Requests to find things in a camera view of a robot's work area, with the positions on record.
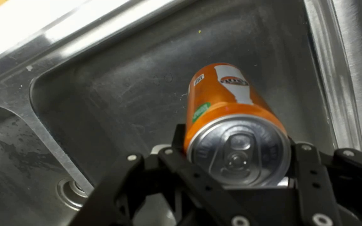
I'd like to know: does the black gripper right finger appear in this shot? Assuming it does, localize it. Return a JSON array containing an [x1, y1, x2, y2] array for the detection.
[[290, 142, 362, 226]]

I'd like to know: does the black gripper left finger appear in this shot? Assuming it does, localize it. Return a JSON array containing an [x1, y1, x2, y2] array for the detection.
[[70, 123, 254, 226]]

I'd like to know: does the orange soda can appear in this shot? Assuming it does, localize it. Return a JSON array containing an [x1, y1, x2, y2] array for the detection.
[[183, 62, 295, 189]]

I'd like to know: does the stainless steel double sink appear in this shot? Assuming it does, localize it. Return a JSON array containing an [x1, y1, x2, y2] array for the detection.
[[0, 0, 362, 226]]

